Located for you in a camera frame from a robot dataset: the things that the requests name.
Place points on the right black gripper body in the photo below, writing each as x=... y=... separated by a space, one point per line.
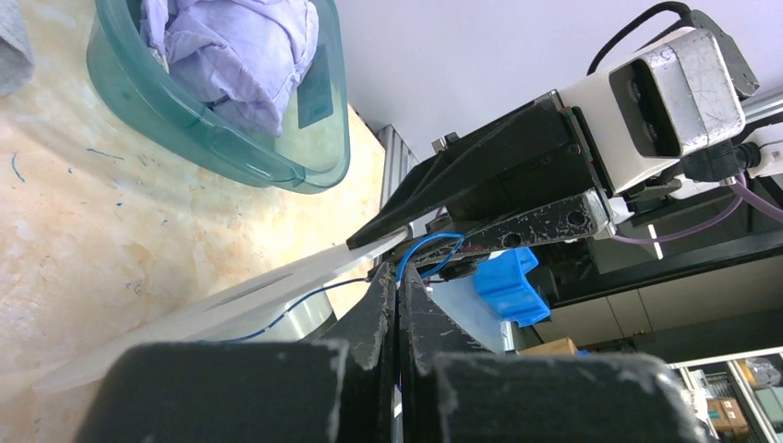
x=535 y=159

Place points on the blue plastic crate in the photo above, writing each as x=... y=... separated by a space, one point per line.
x=502 y=283

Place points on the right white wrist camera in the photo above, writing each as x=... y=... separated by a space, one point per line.
x=663 y=103

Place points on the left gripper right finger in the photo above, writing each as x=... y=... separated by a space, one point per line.
x=454 y=390

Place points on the grey towel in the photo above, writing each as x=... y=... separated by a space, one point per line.
x=17 y=63

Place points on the lavender cloth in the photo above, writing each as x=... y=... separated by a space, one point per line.
x=242 y=59

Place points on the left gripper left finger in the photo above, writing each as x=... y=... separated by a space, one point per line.
x=337 y=388

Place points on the white perforated cable spool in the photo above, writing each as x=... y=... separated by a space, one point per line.
x=213 y=314

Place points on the teal plastic basin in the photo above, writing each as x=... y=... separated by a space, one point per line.
x=311 y=155

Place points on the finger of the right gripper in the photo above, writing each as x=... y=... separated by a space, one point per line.
x=520 y=229
x=459 y=177

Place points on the cardboard boxes on shelf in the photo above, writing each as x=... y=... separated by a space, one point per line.
x=726 y=417

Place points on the aluminium frame rail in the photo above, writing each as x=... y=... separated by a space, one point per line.
x=399 y=160

